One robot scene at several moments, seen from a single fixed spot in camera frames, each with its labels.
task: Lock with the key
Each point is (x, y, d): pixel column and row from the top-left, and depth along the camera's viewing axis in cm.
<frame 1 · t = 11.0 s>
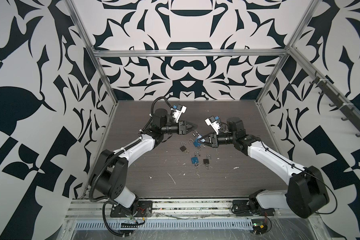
left hand: (197, 123, 75), fingers open
right hand: (200, 140, 75), fingers closed
black padlock left: (183, 148, 98), on the table
blue padlock lower: (195, 159, 91), point 2 cm above the table
black padlock right: (206, 161, 92), on the table

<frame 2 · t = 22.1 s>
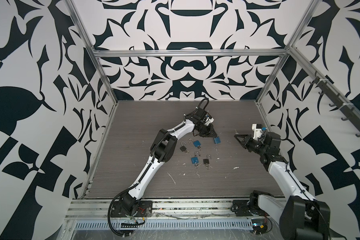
left hand: (219, 133, 96), fingers closed
right hand: (236, 135, 81), fingers closed
blue padlock: (217, 140, 99), point 2 cm above the table
the other named things where they were.

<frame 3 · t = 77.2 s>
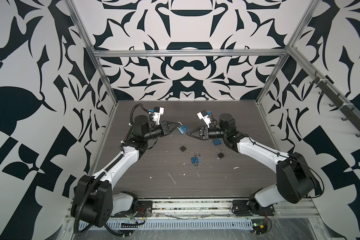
left hand: (180, 122, 73), fingers closed
right hand: (189, 135, 73), fingers open
black padlock right: (220, 154, 94), on the table
the other named things where they were.

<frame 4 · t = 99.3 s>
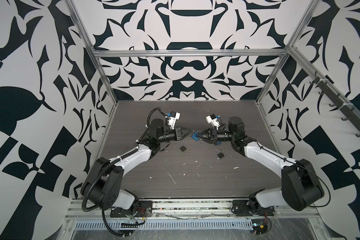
left hand: (195, 130, 75), fingers closed
right hand: (197, 137, 73), fingers closed
blue padlock lower: (194, 136, 76), point 23 cm above the table
